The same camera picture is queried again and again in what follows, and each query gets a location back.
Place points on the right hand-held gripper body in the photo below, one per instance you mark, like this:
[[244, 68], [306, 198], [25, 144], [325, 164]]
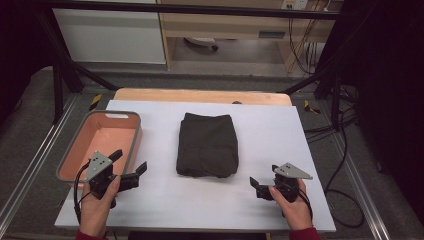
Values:
[[287, 181]]

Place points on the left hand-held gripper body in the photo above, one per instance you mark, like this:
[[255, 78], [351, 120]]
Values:
[[97, 163]]

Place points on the pink basket with grey rim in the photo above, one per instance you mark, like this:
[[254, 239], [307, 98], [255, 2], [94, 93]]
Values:
[[100, 136]]

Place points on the dark cloth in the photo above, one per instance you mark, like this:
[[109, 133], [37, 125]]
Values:
[[207, 146]]

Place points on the person's right hand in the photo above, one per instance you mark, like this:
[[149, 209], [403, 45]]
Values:
[[297, 213]]

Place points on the person's left hand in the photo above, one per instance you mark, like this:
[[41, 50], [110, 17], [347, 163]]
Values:
[[95, 213]]

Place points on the white board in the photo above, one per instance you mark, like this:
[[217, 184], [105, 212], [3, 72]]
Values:
[[200, 203]]

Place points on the wooden table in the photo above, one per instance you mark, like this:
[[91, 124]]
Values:
[[200, 96]]

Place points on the white cabinet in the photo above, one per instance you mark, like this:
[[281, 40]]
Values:
[[110, 35]]

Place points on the black curtain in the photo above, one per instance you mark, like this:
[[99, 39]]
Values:
[[16, 50], [386, 83]]

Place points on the wooden shelf cabinet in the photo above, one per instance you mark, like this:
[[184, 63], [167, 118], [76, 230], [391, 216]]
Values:
[[226, 25]]

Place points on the white power socket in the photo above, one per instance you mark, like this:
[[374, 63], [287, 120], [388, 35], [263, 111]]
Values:
[[294, 4]]

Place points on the aluminium rail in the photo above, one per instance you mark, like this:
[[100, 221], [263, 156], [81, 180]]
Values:
[[361, 186], [36, 156]]

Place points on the black metal frame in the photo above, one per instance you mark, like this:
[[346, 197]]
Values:
[[166, 8]]

